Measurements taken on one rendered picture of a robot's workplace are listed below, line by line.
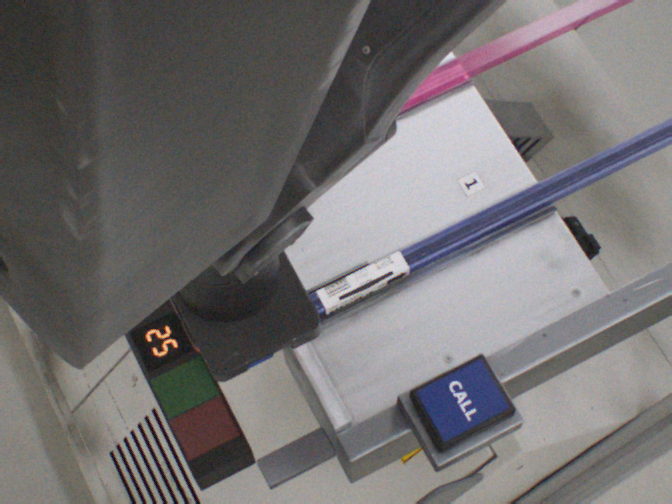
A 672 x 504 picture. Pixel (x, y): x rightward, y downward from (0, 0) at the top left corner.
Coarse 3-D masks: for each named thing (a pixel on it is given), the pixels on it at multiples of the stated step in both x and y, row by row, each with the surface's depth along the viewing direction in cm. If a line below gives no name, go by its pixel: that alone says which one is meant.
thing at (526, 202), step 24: (624, 144) 82; (648, 144) 82; (576, 168) 81; (600, 168) 81; (528, 192) 80; (552, 192) 80; (480, 216) 80; (504, 216) 80; (432, 240) 79; (456, 240) 79; (408, 264) 78
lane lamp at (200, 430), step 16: (192, 416) 77; (208, 416) 77; (224, 416) 77; (176, 432) 77; (192, 432) 77; (208, 432) 77; (224, 432) 77; (240, 432) 77; (192, 448) 76; (208, 448) 76
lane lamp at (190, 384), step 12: (192, 360) 79; (168, 372) 78; (180, 372) 78; (192, 372) 78; (204, 372) 78; (156, 384) 78; (168, 384) 78; (180, 384) 78; (192, 384) 78; (204, 384) 78; (168, 396) 78; (180, 396) 78; (192, 396) 78; (204, 396) 78; (168, 408) 77; (180, 408) 77
